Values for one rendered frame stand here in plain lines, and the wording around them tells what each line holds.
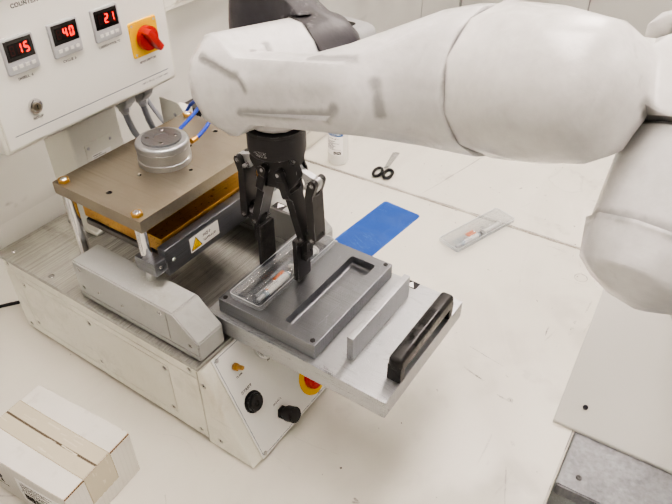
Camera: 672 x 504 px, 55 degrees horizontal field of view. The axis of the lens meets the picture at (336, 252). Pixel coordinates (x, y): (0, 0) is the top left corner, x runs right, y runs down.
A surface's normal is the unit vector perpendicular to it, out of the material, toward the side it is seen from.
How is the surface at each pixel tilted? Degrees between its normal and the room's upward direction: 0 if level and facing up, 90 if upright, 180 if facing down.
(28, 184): 90
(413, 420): 0
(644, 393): 45
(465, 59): 52
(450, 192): 0
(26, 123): 90
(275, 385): 65
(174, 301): 0
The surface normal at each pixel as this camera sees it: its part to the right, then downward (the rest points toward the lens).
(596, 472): 0.00, -0.79
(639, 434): -0.37, -0.18
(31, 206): 0.85, 0.33
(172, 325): -0.56, 0.51
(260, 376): 0.75, -0.02
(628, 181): -0.88, -0.32
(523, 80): -0.72, 0.25
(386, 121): -0.34, 0.73
